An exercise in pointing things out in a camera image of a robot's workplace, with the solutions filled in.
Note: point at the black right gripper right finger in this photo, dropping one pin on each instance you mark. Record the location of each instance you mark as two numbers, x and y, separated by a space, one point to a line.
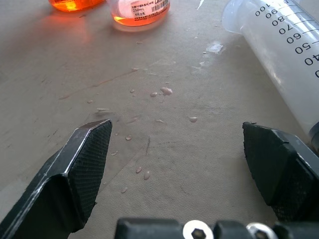
276 161

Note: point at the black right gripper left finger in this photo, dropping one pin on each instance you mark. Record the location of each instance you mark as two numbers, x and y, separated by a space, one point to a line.
72 179

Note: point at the plain beaker with orange liquid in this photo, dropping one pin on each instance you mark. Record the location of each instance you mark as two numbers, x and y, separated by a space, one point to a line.
72 3

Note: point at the labelled beaker with orange liquid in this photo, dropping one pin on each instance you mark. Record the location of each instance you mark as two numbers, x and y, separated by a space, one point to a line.
139 12

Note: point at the large clear plastic syringe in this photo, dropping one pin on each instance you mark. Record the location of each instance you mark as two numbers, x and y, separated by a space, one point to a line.
279 49

